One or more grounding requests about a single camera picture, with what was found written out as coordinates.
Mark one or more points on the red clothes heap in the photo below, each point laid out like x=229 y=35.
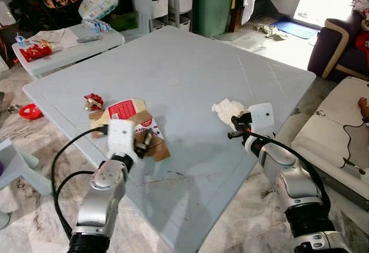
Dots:
x=363 y=42

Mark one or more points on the red white cardboard package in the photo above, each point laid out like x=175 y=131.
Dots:
x=124 y=112

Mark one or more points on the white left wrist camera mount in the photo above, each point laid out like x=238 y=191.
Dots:
x=121 y=138

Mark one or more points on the crumpled red snack wrapper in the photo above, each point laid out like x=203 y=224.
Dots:
x=93 y=101

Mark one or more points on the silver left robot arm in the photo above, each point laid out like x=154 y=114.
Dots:
x=104 y=201

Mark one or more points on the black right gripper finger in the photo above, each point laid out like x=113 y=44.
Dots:
x=236 y=118
x=233 y=135

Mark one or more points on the translucent white plastic chair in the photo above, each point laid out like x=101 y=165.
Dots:
x=144 y=11

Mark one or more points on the white tissue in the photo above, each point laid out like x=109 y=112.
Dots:
x=226 y=108

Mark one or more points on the large pale blue plastic table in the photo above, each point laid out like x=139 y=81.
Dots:
x=184 y=80

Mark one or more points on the red plush toy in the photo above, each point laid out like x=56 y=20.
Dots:
x=34 y=51

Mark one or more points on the white plastic drawer rack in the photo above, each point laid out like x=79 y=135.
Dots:
x=170 y=2

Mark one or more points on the white green diaper pack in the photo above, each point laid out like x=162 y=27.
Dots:
x=98 y=0

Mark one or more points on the blue drink carton pack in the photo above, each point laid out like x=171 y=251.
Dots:
x=99 y=26

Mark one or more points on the blue door mat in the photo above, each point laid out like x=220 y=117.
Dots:
x=297 y=29

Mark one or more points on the red plastic bowl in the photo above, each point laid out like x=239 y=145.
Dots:
x=30 y=112

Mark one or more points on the dark purple armchair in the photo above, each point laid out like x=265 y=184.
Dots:
x=334 y=45

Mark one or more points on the crumpled grey floor rag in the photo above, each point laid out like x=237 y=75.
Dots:
x=271 y=31

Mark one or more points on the light blue child chair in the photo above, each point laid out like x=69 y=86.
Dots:
x=14 y=161

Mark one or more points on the beige printed floor mattress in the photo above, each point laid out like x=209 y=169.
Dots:
x=328 y=126

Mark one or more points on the folded newspaper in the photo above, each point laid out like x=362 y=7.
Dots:
x=55 y=37

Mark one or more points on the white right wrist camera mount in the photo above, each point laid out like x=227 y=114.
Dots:
x=262 y=119

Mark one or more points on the green lidded storage bin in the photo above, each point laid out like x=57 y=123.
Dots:
x=212 y=11

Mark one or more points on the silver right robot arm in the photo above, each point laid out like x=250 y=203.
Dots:
x=294 y=189

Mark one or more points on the small blue drink carton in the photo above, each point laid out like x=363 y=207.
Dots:
x=20 y=41

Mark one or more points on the person lying on mattress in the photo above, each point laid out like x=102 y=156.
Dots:
x=364 y=109

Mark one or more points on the grey remote control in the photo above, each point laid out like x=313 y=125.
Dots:
x=89 y=38

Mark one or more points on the small pale grey plastic table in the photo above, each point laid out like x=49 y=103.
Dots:
x=69 y=57

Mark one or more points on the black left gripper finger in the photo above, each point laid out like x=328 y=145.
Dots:
x=147 y=139

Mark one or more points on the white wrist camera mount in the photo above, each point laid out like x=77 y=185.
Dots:
x=262 y=119
x=121 y=138

